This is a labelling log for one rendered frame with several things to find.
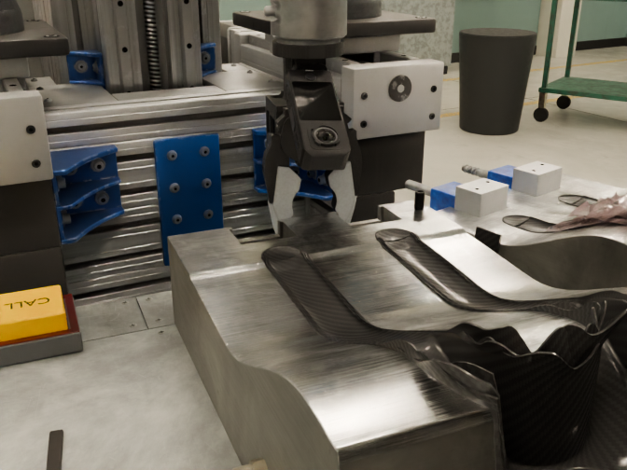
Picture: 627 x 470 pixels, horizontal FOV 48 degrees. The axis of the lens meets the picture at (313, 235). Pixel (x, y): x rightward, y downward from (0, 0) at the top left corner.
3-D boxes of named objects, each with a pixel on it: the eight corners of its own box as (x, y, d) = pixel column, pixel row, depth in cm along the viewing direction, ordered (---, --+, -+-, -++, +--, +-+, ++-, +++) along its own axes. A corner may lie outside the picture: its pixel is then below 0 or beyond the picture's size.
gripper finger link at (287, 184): (277, 229, 80) (295, 152, 77) (288, 250, 75) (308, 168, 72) (250, 227, 79) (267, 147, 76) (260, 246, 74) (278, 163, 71)
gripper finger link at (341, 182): (351, 217, 82) (333, 143, 78) (367, 236, 77) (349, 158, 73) (326, 225, 82) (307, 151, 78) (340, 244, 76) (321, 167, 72)
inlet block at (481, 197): (393, 208, 88) (395, 167, 86) (420, 200, 91) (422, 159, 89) (477, 240, 79) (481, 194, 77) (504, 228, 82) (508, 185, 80)
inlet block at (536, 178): (449, 190, 95) (452, 151, 93) (473, 183, 98) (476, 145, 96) (533, 217, 85) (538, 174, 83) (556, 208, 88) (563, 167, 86)
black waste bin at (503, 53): (437, 125, 476) (443, 30, 452) (490, 117, 498) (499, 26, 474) (485, 141, 438) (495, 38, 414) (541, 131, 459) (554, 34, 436)
